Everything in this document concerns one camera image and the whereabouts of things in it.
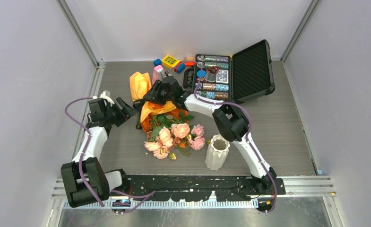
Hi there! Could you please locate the blue toy block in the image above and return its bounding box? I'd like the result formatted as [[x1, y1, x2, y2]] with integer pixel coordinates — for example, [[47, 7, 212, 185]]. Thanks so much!
[[153, 59, 162, 66]]

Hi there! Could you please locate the orange toy piece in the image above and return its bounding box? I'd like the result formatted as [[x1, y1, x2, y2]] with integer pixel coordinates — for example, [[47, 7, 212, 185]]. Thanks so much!
[[183, 56, 195, 67]]

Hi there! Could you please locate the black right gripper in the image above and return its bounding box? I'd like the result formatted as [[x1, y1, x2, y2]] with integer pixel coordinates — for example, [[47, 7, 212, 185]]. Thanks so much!
[[143, 80, 174, 106]]

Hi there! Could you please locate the black open poker case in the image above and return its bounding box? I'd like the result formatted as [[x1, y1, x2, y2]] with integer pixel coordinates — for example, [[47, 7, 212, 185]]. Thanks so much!
[[182, 39, 276, 103]]

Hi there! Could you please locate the blue round poker chip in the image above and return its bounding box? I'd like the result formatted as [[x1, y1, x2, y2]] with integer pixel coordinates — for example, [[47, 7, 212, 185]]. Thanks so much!
[[197, 70, 206, 78]]

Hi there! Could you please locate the white ribbed vase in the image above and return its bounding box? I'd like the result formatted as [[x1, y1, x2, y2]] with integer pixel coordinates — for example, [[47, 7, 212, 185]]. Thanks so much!
[[205, 134, 230, 171]]

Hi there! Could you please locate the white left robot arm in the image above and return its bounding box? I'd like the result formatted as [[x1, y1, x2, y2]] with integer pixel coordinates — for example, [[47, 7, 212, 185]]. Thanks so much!
[[60, 91, 137, 208]]

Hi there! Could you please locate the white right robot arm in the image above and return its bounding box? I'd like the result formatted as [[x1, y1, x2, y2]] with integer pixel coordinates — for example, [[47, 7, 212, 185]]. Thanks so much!
[[141, 76, 276, 194]]

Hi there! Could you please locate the black printed ribbon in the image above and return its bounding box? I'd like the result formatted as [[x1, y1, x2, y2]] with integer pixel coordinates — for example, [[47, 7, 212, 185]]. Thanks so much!
[[133, 99, 146, 130]]

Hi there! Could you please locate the yellow toy block house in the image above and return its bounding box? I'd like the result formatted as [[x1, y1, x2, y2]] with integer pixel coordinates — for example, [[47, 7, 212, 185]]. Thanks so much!
[[162, 55, 186, 74]]

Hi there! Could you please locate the pink metronome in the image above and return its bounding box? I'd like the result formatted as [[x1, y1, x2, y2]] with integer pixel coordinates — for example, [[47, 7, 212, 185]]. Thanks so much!
[[152, 65, 165, 85]]

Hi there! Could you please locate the orange flower bouquet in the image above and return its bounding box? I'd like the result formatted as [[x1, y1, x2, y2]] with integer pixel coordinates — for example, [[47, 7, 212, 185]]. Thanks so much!
[[129, 72, 207, 160]]

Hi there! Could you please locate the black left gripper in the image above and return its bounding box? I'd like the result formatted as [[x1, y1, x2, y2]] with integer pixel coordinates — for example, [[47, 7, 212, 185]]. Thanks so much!
[[104, 98, 137, 127]]

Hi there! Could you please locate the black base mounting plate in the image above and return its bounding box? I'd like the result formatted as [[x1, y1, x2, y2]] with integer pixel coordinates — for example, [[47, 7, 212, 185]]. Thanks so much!
[[115, 175, 286, 202]]

